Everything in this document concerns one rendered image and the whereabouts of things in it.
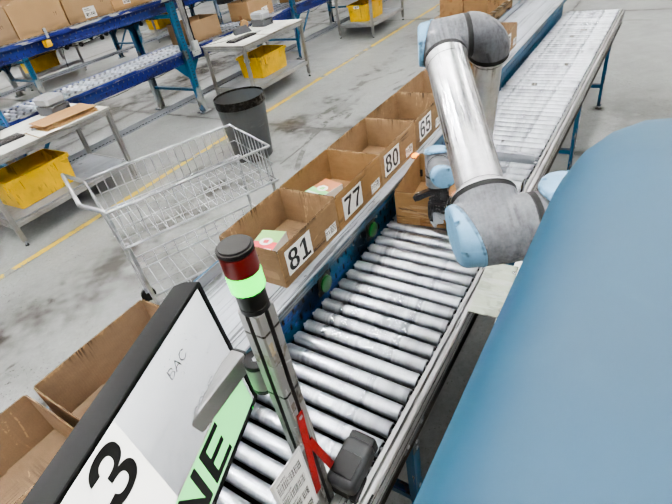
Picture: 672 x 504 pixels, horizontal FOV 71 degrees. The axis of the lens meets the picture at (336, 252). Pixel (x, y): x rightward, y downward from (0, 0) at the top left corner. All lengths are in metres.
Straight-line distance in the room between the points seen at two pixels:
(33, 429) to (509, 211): 1.40
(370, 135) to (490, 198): 1.67
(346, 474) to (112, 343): 0.94
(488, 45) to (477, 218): 0.58
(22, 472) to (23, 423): 0.13
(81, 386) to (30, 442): 0.19
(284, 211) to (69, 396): 1.09
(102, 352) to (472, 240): 1.18
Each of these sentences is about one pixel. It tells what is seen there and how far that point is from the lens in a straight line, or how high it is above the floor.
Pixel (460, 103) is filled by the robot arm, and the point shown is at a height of 1.56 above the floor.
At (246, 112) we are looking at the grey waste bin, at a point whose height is 0.53.
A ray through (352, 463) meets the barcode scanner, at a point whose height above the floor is 1.09.
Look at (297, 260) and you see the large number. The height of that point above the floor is 0.95.
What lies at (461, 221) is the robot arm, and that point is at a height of 1.41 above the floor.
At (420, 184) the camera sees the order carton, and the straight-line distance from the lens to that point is 2.52.
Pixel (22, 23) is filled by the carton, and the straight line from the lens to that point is 6.16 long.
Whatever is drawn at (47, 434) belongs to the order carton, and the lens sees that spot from 1.69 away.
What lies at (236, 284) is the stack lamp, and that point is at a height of 1.61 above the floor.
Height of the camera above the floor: 1.99
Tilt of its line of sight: 36 degrees down
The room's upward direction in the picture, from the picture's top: 11 degrees counter-clockwise
